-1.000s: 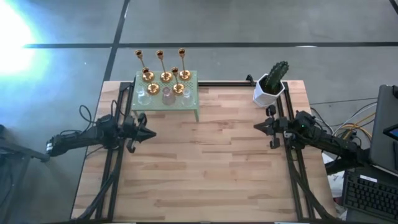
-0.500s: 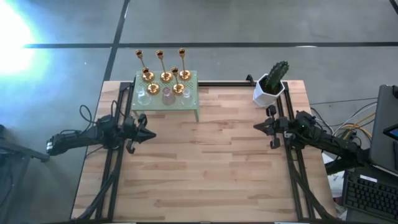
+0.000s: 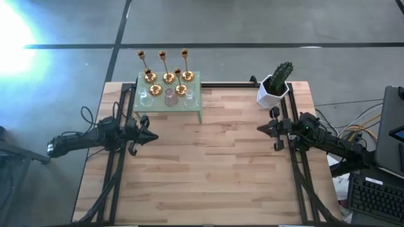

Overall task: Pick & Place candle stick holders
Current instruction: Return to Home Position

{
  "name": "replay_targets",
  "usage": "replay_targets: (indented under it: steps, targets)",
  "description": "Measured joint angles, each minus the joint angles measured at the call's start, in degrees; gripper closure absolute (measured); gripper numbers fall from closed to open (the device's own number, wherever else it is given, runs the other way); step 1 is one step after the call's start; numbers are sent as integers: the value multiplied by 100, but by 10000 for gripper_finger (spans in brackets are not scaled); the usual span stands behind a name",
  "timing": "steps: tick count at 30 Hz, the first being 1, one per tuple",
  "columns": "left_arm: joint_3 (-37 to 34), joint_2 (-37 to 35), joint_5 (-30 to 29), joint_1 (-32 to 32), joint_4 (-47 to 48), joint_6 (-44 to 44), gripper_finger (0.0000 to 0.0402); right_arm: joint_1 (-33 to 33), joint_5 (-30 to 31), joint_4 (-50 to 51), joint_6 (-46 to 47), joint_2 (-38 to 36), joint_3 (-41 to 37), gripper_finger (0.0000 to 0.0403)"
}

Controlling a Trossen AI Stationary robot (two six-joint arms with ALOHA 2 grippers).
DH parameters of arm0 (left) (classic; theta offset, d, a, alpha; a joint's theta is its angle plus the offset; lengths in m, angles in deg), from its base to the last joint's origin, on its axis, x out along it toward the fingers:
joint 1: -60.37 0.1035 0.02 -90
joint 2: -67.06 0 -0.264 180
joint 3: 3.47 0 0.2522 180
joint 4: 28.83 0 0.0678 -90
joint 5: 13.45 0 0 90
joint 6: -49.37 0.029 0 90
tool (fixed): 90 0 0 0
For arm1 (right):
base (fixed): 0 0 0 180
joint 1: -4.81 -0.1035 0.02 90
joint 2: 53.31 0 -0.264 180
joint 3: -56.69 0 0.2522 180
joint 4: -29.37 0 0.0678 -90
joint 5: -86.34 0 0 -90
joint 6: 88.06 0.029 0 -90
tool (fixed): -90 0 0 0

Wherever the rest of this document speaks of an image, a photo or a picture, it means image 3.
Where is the black keyboard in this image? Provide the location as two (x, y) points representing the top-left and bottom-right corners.
(347, 172), (404, 225)

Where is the tall brass candlestick holder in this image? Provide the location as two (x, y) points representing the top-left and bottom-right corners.
(180, 48), (195, 83)
(158, 50), (176, 84)
(136, 49), (158, 84)

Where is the white hexagonal plant pot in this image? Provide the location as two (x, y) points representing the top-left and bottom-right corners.
(256, 74), (290, 110)

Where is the black crossbar rail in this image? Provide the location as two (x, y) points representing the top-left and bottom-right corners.
(201, 81), (263, 89)

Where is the green perforated metal shelf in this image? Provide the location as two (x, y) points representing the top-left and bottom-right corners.
(132, 71), (203, 124)

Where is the white paper sheet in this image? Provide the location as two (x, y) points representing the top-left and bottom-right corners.
(326, 154), (353, 218)

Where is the clear ribbed glass candle holder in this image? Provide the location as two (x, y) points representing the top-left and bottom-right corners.
(138, 87), (155, 107)
(184, 88), (198, 110)

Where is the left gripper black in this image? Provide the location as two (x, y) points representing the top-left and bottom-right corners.
(125, 115), (159, 156)

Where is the dark metal stand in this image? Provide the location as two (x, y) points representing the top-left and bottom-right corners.
(0, 125), (52, 227)

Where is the small blue-lit screen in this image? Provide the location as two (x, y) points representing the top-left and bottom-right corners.
(388, 125), (404, 143)

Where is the yellow cable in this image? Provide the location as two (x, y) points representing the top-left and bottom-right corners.
(340, 113), (379, 143)

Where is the pink glass candle holder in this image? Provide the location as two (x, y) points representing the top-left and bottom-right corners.
(163, 88), (179, 107)

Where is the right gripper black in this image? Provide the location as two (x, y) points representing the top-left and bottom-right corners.
(256, 106), (299, 152)

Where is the green cactus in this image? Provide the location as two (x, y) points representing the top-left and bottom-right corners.
(268, 61), (294, 96)

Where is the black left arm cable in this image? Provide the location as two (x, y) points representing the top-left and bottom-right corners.
(80, 100), (123, 127)

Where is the grey laptop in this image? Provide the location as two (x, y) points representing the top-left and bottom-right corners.
(374, 84), (404, 179)

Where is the short brass candlestick holder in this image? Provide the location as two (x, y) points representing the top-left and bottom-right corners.
(144, 68), (163, 97)
(174, 67), (189, 97)

